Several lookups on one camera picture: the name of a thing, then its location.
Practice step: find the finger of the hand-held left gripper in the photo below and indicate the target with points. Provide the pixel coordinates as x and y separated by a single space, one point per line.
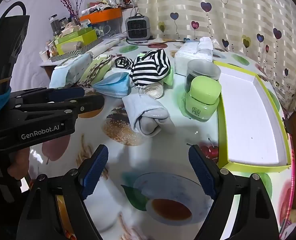
88 106
65 93

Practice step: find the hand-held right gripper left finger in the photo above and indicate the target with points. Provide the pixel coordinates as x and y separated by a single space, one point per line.
96 172

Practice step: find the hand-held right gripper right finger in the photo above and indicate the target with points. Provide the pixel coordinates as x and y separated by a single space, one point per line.
200 170

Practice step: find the blue face mask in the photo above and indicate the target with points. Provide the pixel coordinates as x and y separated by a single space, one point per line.
113 86

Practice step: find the green towel with stitched trim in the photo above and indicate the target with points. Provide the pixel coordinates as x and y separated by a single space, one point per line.
98 71

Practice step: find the small zebra pattern sock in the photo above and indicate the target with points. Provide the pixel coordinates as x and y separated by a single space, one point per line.
123 62

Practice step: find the grey white sock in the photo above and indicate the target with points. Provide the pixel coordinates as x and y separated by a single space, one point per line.
148 117

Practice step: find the white soft tissue pack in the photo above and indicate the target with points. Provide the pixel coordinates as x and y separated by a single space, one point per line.
188 55

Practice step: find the person's left hand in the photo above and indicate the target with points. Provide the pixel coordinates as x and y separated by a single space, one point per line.
18 162

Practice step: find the light blue wet wipes pack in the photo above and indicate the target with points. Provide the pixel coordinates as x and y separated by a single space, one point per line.
70 71

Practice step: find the grey chevron tray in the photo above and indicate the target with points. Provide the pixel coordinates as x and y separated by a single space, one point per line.
70 54

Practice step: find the small gold bottle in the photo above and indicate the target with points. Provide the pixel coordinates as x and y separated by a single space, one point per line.
51 51

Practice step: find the fruit print tablecloth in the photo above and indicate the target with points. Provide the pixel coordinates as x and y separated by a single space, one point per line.
163 145

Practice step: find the lime green box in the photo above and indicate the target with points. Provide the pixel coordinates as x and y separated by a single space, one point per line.
75 44

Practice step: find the white rolled tube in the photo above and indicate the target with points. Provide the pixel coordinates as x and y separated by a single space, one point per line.
108 45

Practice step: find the tall glass storage jar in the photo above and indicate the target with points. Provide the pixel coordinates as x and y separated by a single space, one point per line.
54 23

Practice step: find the short glass storage jar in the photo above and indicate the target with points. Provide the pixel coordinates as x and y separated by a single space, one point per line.
63 22

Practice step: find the green white tray box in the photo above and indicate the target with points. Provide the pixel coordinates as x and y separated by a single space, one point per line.
250 120

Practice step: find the black white striped sock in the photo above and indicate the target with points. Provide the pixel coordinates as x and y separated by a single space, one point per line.
150 70

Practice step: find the green lidded jar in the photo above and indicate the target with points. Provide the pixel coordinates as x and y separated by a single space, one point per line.
200 97

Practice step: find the orange lidded clear container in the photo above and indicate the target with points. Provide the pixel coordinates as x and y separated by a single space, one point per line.
103 17

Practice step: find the light green white sock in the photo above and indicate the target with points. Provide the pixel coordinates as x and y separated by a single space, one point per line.
169 77

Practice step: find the grey desktop heater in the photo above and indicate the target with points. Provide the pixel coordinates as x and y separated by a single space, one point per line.
138 28

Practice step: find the pile of packets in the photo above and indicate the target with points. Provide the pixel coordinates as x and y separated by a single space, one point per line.
100 5

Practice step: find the clear glass jar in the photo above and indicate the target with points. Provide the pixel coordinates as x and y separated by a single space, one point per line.
203 70

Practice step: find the heart print curtain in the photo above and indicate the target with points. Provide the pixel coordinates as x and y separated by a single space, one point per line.
238 17

